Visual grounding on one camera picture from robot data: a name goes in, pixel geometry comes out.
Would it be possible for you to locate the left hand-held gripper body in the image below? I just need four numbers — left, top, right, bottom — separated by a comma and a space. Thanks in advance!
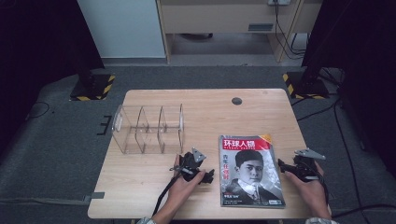
171, 147, 207, 183

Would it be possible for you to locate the magazine with portrait cover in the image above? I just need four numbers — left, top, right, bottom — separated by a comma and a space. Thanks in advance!
218, 133, 287, 209

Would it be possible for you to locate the grey tape strip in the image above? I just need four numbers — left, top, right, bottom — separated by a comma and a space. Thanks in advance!
82, 191, 106, 203

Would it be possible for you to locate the black curtain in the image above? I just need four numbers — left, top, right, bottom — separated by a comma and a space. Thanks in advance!
301, 0, 396, 178
0, 0, 106, 157

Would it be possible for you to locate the left hand-held gripper cable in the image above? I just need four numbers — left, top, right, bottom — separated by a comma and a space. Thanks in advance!
151, 167, 184, 217

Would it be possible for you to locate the long black floor cable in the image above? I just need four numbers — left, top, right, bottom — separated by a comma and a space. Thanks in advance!
332, 101, 363, 220

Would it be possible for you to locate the hand-held gripper cable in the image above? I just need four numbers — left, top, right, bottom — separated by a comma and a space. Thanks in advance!
311, 164, 331, 207
151, 167, 184, 217

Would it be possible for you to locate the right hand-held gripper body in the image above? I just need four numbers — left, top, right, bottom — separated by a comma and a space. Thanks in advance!
291, 147, 327, 183

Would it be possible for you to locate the thick black floor cable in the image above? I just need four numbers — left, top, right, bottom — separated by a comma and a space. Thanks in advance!
330, 203, 396, 219

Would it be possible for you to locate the thin looped floor cable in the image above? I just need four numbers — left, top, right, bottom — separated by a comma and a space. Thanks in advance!
25, 101, 51, 121

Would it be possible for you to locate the black stand base striped edge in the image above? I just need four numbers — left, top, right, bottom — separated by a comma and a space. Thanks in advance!
282, 70, 330, 101
69, 72, 117, 102

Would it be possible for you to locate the person's left hand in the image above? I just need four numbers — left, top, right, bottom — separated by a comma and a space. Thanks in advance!
166, 154, 207, 205

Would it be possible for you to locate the person's right hand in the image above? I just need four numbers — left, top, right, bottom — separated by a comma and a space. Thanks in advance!
284, 161, 332, 210

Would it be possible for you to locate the clear acrylic divider rack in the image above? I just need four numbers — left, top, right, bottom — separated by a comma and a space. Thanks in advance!
111, 103, 186, 156

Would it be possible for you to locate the black power cable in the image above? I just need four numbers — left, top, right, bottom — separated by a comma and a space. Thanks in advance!
274, 4, 307, 61

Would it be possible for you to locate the white panel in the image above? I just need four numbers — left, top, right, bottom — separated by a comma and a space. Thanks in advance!
77, 0, 166, 59

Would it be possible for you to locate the right hand-held gripper cable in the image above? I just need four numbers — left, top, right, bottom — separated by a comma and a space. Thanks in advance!
311, 164, 331, 207

